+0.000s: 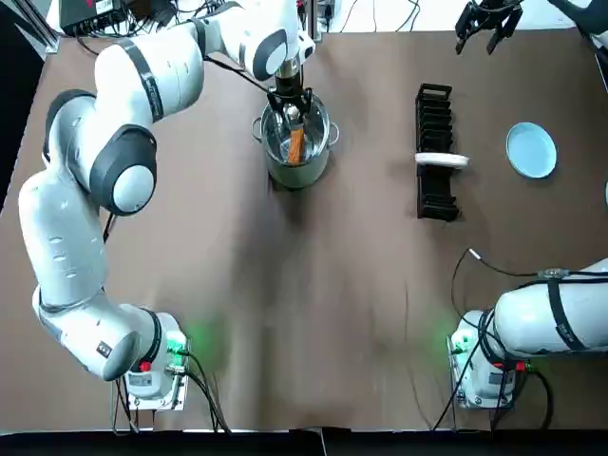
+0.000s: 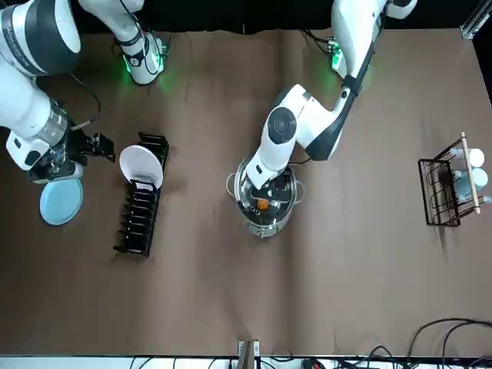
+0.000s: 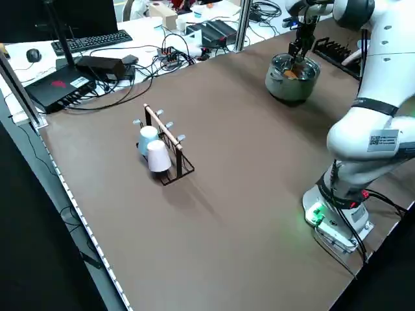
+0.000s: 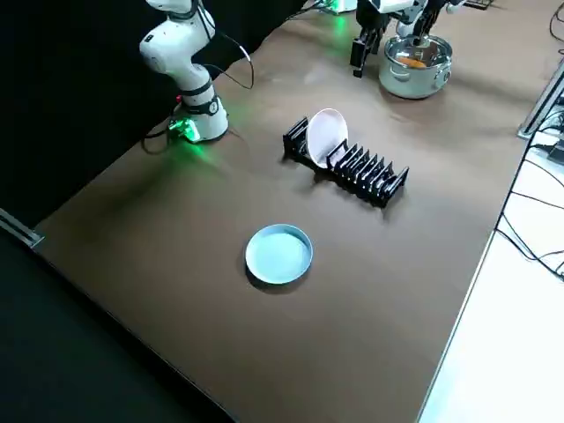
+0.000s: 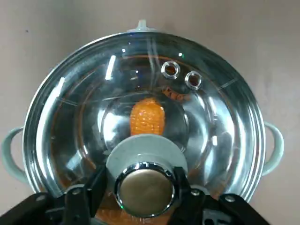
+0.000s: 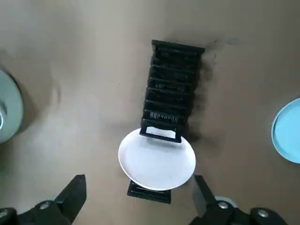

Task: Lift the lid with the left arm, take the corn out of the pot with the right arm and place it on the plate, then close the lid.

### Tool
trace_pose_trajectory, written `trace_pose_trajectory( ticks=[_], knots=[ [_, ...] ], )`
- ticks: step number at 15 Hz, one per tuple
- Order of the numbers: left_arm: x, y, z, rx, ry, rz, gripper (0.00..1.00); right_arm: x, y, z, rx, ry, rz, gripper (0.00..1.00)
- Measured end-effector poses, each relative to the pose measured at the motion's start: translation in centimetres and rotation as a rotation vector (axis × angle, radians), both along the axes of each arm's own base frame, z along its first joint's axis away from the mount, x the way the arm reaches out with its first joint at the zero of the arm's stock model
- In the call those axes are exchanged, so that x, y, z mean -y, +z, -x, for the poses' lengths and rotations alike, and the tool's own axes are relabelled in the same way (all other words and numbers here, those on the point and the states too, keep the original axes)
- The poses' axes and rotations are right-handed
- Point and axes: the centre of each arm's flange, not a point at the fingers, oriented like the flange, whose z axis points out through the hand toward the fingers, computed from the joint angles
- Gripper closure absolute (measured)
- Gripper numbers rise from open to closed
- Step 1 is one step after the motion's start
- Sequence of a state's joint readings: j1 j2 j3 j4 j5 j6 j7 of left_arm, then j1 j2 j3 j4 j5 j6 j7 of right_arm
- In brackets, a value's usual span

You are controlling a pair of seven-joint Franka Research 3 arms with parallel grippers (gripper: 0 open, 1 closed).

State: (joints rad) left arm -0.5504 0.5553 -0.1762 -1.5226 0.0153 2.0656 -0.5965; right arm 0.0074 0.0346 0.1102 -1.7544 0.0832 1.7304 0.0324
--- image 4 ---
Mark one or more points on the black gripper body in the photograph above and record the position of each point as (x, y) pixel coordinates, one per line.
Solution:
(369, 17)
(429, 6)

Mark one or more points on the glass pot lid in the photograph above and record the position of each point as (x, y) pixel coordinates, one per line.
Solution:
(436, 50)

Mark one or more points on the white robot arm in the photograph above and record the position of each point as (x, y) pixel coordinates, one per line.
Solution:
(176, 48)
(341, 4)

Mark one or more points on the stainless steel pot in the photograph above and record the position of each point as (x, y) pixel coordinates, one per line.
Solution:
(405, 83)

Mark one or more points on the white plate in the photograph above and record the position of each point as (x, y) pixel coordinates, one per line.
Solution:
(324, 136)

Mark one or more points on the light blue plate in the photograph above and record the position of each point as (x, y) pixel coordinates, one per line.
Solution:
(277, 253)

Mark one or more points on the black dish rack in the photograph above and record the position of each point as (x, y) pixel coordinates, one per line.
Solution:
(374, 185)

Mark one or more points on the black power adapter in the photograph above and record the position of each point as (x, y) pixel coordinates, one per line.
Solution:
(557, 152)

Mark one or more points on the aluminium profile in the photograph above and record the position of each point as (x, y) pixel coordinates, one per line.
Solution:
(20, 230)

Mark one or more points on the aluminium post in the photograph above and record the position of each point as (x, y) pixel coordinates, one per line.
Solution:
(539, 106)

